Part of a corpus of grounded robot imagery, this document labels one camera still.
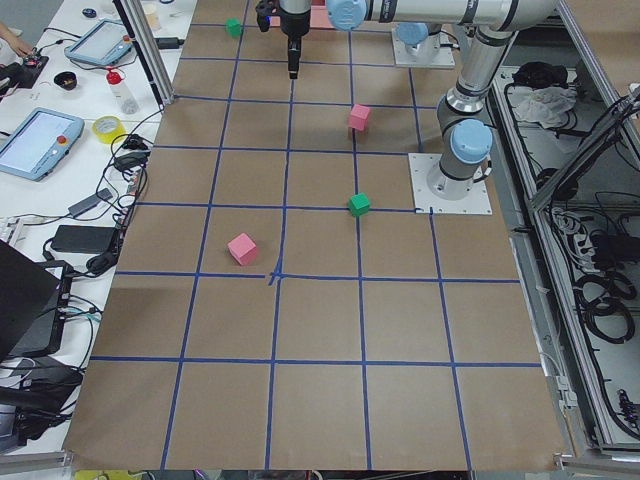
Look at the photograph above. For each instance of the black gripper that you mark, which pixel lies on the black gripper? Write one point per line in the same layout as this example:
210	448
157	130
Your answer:
294	22

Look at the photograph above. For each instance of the green cube near arm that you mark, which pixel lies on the green cube near arm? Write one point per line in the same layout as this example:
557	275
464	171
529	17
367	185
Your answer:
359	204

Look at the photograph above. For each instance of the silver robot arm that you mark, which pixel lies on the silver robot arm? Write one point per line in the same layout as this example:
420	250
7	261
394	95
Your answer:
425	10
467	140

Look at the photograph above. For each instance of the person hand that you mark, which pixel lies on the person hand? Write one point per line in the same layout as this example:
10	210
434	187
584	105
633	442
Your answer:
14	40

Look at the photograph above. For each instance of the pink plastic bin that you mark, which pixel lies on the pink plastic bin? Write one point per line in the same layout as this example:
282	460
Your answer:
319	17

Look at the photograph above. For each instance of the green cube front corner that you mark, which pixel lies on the green cube front corner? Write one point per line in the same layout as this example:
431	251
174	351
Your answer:
233	27

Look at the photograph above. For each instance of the pink cube centre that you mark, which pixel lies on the pink cube centre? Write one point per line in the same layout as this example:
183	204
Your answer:
359	117

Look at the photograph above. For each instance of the pink cube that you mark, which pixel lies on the pink cube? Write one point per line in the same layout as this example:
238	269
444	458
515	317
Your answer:
243	249
359	117

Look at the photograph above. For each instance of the red cap squeeze bottle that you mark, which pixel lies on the red cap squeeze bottle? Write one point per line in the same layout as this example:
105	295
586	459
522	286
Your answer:
123	95

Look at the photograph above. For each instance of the far teach pendant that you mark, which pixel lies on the far teach pendant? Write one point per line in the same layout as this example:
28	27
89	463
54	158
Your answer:
105	44

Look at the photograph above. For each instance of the teach pendant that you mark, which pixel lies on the teach pendant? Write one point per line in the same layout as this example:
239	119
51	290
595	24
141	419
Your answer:
39	143
105	44

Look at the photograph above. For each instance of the yellow tape roll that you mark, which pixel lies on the yellow tape roll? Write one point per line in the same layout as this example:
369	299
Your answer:
109	129

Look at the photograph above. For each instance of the pink cube front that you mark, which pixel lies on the pink cube front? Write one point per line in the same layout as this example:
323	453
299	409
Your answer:
243	249

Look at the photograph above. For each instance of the black bowl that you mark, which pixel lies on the black bowl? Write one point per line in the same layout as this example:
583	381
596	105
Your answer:
66	80

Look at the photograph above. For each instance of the white crumpled cloth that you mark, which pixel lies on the white crumpled cloth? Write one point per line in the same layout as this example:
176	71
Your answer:
548	107

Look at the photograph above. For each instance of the near teach pendant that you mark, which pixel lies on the near teach pendant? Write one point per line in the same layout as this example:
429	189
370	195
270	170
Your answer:
39	143

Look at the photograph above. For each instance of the black power adapter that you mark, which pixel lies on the black power adapter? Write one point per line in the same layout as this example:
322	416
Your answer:
83	239

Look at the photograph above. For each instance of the black laptop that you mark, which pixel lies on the black laptop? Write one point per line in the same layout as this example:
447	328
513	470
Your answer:
33	298

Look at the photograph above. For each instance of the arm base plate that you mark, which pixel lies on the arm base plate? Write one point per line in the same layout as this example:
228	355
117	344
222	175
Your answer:
422	45
435	193

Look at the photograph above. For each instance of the aluminium frame post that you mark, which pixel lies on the aluminium frame post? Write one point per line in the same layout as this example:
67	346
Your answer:
132	15

